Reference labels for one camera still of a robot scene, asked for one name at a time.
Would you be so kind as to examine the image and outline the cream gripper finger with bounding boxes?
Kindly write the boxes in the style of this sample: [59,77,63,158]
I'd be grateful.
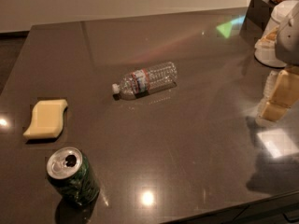
[255,66,299,123]

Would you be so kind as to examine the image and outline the green soda can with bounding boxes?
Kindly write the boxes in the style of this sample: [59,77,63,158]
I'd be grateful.
[46,147,99,206]

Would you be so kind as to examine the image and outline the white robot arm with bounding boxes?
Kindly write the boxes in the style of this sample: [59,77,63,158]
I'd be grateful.
[255,4,299,127]

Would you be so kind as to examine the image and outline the clear plastic water bottle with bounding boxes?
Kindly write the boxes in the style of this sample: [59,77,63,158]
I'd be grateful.
[112,62,178,100]

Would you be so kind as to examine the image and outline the white lidded container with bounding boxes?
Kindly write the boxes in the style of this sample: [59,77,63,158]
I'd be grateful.
[254,0,299,68]

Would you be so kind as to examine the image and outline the dark box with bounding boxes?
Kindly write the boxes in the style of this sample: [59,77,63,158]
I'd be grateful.
[239,0,275,45]

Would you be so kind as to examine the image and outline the yellow sponge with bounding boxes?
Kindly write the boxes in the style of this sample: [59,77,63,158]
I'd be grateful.
[23,99,68,140]

